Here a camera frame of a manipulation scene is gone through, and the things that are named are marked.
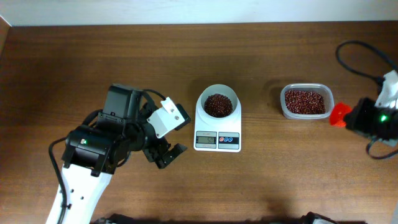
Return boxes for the clear plastic bean container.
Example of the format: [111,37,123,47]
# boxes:
[280,83,334,119]

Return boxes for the white digital kitchen scale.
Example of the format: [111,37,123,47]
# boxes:
[193,93,243,153]

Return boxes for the white round bowl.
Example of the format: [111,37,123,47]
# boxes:
[196,84,242,119]

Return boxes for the orange measuring scoop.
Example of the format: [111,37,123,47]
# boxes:
[329,102,353,128]

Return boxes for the red beans in bowl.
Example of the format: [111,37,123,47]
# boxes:
[205,94,233,118]

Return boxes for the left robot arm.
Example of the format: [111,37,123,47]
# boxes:
[47,84,190,223]

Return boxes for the red adzuki beans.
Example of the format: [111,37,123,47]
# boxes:
[284,90,326,114]

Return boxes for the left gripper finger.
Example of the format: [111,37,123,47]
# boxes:
[154,146,171,165]
[161,144,187,169]

